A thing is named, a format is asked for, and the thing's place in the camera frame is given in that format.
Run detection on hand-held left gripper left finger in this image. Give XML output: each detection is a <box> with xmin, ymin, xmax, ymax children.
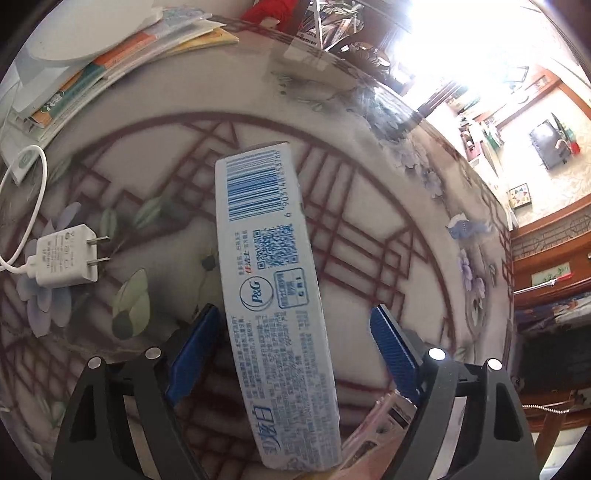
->
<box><xmin>51</xmin><ymin>302</ymin><xmax>222</xmax><ymax>480</ymax></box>

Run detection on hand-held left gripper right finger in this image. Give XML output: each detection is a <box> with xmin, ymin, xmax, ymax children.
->
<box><xmin>369</xmin><ymin>304</ymin><xmax>539</xmax><ymax>480</ymax></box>

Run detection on blue white toothpaste box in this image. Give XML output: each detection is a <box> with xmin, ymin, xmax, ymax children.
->
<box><xmin>215</xmin><ymin>143</ymin><xmax>343</xmax><ymax>472</ymax></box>

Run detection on pink strawberry carton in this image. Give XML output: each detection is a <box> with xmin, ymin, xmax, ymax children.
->
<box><xmin>330</xmin><ymin>390</ymin><xmax>468</xmax><ymax>480</ymax></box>

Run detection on patterned tablecloth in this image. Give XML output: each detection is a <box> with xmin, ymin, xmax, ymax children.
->
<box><xmin>0</xmin><ymin>14</ymin><xmax>515</xmax><ymax>480</ymax></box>

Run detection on white charger plug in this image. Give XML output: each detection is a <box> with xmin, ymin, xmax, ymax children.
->
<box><xmin>23</xmin><ymin>224</ymin><xmax>112</xmax><ymax>288</ymax></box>

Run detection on colourful printed board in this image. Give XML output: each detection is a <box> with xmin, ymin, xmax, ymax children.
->
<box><xmin>516</xmin><ymin>291</ymin><xmax>591</xmax><ymax>334</ymax></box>

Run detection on brown wooden chair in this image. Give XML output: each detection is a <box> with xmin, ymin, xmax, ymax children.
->
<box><xmin>522</xmin><ymin>388</ymin><xmax>591</xmax><ymax>472</ymax></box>

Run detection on framed colourful picture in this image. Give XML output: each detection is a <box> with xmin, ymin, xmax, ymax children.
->
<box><xmin>508</xmin><ymin>183</ymin><xmax>533</xmax><ymax>210</ymax></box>

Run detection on stack of booklets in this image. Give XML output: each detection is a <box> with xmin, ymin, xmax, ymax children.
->
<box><xmin>0</xmin><ymin>0</ymin><xmax>239</xmax><ymax>160</ymax></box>

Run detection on white desk lamp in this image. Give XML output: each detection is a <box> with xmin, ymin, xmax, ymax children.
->
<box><xmin>0</xmin><ymin>0</ymin><xmax>163</xmax><ymax>121</ymax></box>

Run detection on red cloth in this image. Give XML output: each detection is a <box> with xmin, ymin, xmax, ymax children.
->
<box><xmin>240</xmin><ymin>0</ymin><xmax>302</xmax><ymax>24</ymax></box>

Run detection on metal spring cord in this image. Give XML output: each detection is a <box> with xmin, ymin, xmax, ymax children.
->
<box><xmin>523</xmin><ymin>402</ymin><xmax>576</xmax><ymax>413</ymax></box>

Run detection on wooden wall panel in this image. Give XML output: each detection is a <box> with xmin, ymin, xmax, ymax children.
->
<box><xmin>510</xmin><ymin>198</ymin><xmax>591</xmax><ymax>315</ymax></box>

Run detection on white charger cable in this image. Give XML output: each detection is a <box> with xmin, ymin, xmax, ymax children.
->
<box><xmin>0</xmin><ymin>145</ymin><xmax>48</xmax><ymax>274</ymax></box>

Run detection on wall television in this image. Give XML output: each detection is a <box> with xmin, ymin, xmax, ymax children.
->
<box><xmin>529</xmin><ymin>119</ymin><xmax>572</xmax><ymax>171</ymax></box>

